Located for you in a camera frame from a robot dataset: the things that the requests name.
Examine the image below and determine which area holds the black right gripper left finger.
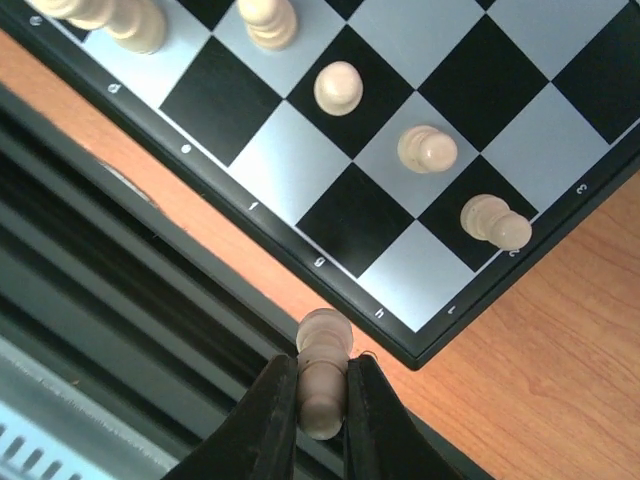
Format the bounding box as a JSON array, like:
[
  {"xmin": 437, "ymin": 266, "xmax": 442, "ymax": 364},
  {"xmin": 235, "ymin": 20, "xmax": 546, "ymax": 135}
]
[{"xmin": 164, "ymin": 354, "xmax": 298, "ymax": 480}]

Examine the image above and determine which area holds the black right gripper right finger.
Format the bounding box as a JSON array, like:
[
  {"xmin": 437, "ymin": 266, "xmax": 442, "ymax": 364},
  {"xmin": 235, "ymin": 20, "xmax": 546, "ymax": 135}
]
[{"xmin": 344, "ymin": 354, "xmax": 463, "ymax": 480}]

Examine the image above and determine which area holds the white bishop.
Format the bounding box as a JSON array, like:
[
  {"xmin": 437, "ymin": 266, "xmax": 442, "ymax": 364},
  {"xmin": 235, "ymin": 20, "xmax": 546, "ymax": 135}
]
[{"xmin": 296, "ymin": 308, "xmax": 354, "ymax": 441}]

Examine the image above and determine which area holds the white pawn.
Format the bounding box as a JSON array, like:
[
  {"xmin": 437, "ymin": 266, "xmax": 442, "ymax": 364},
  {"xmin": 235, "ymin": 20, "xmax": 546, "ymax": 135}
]
[
  {"xmin": 460, "ymin": 194, "xmax": 532, "ymax": 251},
  {"xmin": 313, "ymin": 61, "xmax": 364, "ymax": 116},
  {"xmin": 397, "ymin": 125, "xmax": 458, "ymax": 174},
  {"xmin": 236, "ymin": 0, "xmax": 298, "ymax": 50}
]

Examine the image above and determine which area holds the white chess king piece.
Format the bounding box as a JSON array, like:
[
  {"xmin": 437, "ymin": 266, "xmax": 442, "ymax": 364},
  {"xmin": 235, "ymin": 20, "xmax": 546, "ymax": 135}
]
[{"xmin": 30, "ymin": 0, "xmax": 168, "ymax": 54}]

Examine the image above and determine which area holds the black white chess board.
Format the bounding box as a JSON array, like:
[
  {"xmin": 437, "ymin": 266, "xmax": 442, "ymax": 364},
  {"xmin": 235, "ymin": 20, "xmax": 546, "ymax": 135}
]
[{"xmin": 1, "ymin": 1, "xmax": 639, "ymax": 369}]

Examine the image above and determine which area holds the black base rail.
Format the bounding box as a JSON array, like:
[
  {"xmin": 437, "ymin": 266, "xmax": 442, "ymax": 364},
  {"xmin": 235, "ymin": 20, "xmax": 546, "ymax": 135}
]
[{"xmin": 1, "ymin": 90, "xmax": 485, "ymax": 479}]

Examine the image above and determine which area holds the light blue cable duct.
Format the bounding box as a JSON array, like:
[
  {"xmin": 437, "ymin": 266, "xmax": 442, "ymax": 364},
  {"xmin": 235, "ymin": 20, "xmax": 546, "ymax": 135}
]
[{"xmin": 1, "ymin": 402, "xmax": 87, "ymax": 479}]

